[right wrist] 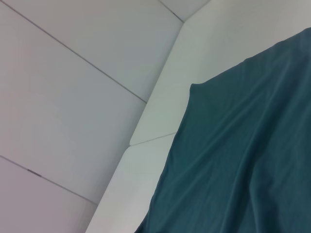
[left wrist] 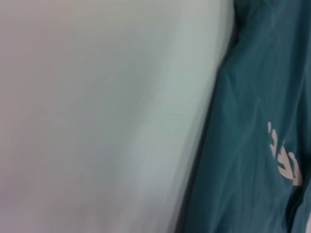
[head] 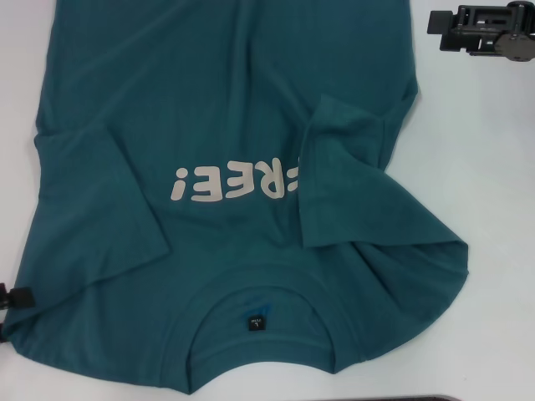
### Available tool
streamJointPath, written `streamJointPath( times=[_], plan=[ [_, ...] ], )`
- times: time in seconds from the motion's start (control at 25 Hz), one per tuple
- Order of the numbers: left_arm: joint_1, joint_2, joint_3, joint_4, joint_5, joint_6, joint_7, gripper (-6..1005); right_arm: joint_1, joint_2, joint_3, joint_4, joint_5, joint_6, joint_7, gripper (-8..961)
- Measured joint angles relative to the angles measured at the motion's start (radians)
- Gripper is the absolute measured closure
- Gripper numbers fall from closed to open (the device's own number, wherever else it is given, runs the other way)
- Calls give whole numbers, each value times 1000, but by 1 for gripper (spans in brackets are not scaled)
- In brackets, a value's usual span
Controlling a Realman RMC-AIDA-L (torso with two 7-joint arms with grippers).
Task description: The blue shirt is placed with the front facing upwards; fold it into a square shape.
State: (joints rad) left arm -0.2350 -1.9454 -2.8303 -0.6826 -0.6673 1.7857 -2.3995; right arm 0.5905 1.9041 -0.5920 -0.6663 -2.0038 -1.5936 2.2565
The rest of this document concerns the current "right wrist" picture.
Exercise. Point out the teal blue printed t-shirt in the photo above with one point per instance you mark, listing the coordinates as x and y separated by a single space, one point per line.
243 157

